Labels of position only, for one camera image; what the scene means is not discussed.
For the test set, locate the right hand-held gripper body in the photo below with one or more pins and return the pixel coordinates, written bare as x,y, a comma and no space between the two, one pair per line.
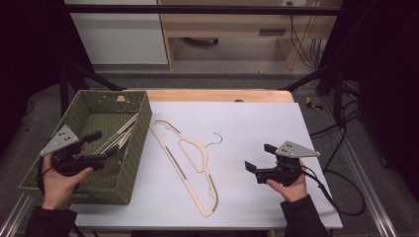
294,150

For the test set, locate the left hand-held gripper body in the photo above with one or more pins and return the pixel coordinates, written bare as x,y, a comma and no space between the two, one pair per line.
61,140

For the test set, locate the green woven basket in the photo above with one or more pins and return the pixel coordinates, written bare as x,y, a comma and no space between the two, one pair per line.
128,171

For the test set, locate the person's right hand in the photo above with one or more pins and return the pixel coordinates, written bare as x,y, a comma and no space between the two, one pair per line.
294,192

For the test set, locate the person's left hand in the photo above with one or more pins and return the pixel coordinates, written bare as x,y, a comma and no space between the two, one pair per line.
59,189

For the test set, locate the white paper sheet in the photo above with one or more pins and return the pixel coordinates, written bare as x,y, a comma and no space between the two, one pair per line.
250,131

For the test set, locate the yellow and black tool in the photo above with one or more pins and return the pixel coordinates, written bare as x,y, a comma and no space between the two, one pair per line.
309,102

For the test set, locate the black curtain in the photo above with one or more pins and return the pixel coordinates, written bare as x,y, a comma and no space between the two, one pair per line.
388,82
29,59

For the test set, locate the white cabinet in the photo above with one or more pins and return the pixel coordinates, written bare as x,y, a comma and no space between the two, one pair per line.
122,36

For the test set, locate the black chair base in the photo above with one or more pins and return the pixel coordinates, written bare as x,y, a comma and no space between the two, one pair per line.
201,41

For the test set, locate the light wooden desk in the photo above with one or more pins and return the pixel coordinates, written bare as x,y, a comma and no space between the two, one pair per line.
224,24

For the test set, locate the black metal frame strut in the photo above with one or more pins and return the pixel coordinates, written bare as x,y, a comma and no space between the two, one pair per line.
64,92
337,95

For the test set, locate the aluminium rail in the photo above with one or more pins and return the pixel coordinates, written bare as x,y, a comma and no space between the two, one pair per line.
15,215
365,187

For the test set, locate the black horizontal frame bar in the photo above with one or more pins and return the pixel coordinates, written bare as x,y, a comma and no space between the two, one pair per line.
197,10

